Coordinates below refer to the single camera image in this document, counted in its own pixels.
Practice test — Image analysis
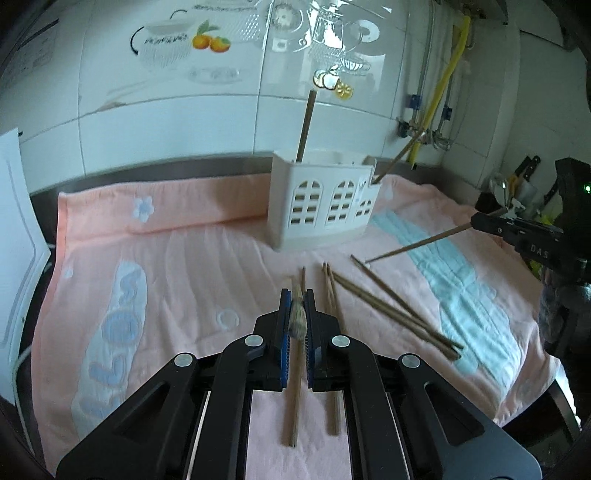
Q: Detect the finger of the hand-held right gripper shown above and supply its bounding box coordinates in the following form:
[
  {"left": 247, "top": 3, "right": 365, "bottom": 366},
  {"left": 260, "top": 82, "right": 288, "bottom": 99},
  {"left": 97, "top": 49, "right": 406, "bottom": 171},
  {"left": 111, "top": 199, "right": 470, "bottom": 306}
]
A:
[{"left": 470, "top": 211, "right": 561, "bottom": 245}]

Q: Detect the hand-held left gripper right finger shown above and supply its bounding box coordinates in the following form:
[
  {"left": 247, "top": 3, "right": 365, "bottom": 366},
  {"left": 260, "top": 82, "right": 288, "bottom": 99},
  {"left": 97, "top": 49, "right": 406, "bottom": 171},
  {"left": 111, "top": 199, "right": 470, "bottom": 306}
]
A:
[{"left": 305, "top": 288, "right": 541, "bottom": 480}]

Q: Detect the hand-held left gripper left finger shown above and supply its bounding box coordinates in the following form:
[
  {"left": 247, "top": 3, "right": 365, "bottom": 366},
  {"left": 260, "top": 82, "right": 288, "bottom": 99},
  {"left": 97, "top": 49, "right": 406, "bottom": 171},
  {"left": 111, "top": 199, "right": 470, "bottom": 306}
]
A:
[{"left": 55, "top": 287, "right": 296, "bottom": 480}]

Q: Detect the wooden chopstick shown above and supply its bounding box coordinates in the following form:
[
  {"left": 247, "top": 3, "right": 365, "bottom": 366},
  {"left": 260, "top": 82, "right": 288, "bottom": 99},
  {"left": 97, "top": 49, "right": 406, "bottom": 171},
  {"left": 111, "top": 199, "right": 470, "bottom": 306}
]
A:
[
  {"left": 288, "top": 266, "right": 308, "bottom": 341},
  {"left": 365, "top": 222, "right": 474, "bottom": 267},
  {"left": 287, "top": 339, "right": 307, "bottom": 448},
  {"left": 295, "top": 90, "right": 318, "bottom": 163},
  {"left": 373, "top": 129, "right": 428, "bottom": 184},
  {"left": 326, "top": 267, "right": 343, "bottom": 436},
  {"left": 321, "top": 262, "right": 339, "bottom": 435},
  {"left": 350, "top": 255, "right": 464, "bottom": 350},
  {"left": 331, "top": 271, "right": 460, "bottom": 361}
]

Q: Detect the white plastic chopstick holder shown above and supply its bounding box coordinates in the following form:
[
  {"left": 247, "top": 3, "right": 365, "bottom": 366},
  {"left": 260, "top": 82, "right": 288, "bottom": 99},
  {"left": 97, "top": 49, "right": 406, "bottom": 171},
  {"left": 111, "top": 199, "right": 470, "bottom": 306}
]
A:
[{"left": 271, "top": 150, "right": 384, "bottom": 252}]

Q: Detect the black container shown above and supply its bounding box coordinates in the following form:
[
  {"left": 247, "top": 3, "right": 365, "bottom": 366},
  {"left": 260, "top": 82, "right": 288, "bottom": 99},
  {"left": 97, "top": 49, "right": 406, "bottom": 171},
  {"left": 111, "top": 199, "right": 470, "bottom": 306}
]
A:
[{"left": 475, "top": 189, "right": 509, "bottom": 217}]

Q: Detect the black knife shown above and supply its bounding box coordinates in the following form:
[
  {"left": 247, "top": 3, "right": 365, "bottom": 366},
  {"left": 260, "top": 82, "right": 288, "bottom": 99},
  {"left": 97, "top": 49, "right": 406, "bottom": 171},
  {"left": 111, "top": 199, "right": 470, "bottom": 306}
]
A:
[{"left": 515, "top": 156, "right": 542, "bottom": 186}]

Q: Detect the pink printed towel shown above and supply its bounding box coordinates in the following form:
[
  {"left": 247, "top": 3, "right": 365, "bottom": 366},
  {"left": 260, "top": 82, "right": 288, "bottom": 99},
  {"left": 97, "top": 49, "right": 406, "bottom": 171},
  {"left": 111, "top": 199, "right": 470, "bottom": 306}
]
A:
[{"left": 34, "top": 175, "right": 573, "bottom": 480}]

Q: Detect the braided metal hose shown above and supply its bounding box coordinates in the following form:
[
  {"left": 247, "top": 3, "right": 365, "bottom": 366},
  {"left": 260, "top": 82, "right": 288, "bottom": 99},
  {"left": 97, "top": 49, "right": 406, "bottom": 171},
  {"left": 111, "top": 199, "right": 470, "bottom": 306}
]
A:
[
  {"left": 414, "top": 0, "right": 437, "bottom": 126},
  {"left": 442, "top": 44, "right": 465, "bottom": 137}
]

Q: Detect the yellow gas hose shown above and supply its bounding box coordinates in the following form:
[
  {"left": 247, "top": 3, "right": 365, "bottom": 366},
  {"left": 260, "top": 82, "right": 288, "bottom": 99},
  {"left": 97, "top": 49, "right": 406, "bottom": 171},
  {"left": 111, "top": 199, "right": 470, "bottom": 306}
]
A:
[{"left": 409, "top": 16, "right": 472, "bottom": 169}]

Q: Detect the white cable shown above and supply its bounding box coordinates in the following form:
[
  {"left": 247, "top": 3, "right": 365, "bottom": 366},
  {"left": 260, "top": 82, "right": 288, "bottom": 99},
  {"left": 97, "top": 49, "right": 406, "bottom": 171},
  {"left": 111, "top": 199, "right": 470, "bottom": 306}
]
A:
[{"left": 9, "top": 258, "right": 58, "bottom": 407}]

